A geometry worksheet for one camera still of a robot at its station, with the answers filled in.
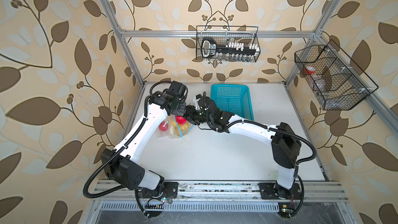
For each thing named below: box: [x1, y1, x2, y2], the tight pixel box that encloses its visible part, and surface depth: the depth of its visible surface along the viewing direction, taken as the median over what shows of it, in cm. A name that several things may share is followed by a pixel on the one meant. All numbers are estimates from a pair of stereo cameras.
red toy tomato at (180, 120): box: [175, 115, 188, 125], surface depth 77 cm
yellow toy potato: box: [178, 122, 190, 136], surface depth 88 cm
